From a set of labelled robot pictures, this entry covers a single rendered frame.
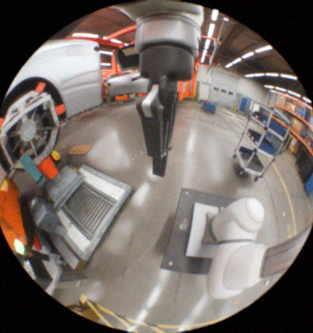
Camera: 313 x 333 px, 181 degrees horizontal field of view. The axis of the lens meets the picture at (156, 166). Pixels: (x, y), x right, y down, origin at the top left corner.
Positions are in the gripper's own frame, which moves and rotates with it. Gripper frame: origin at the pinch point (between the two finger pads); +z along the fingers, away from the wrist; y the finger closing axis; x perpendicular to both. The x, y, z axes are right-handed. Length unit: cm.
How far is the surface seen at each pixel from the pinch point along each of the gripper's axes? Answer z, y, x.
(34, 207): 31, -47, 78
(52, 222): 41, -43, 61
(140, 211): 69, 9, 16
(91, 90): -23, 58, 99
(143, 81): -40, 228, 125
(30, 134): -10, -15, 75
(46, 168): 21, -17, 88
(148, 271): 70, -34, -10
